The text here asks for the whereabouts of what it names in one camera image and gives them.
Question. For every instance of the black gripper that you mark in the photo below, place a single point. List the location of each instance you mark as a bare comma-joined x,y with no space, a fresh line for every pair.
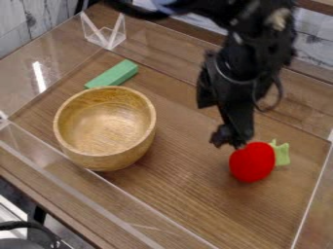
235,98

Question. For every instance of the red plush strawberry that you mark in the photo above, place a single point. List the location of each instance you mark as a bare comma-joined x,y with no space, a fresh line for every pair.
251,163

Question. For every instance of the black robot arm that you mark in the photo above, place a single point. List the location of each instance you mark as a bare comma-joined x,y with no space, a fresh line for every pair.
242,70

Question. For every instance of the green rectangular block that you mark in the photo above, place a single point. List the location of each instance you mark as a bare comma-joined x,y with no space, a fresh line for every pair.
114,76

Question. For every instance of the wooden bowl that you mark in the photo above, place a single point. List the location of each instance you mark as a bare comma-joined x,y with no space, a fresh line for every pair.
104,127

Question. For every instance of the clear acrylic corner bracket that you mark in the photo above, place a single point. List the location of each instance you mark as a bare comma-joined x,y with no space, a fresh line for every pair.
104,37

